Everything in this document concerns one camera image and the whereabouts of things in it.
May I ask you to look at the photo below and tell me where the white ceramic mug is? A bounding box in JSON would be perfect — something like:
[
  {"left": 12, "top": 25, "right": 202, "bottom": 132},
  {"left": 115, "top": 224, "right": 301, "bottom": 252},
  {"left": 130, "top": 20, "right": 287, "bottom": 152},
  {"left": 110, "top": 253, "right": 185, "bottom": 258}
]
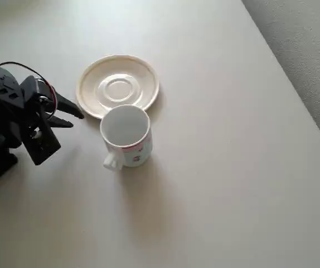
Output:
[{"left": 100, "top": 104, "right": 153, "bottom": 171}]

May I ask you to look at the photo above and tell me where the cream white saucer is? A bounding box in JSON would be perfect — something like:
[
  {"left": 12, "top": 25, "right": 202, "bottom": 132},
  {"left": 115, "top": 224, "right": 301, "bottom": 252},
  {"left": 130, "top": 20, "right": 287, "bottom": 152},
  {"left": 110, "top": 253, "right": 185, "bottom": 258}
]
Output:
[{"left": 76, "top": 54, "right": 160, "bottom": 120}]

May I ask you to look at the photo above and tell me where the black gripper camera mount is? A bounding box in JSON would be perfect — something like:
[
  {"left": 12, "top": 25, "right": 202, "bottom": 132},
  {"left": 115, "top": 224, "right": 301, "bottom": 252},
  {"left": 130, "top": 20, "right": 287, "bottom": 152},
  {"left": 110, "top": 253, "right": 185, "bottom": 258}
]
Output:
[{"left": 22, "top": 111, "right": 61, "bottom": 167}]

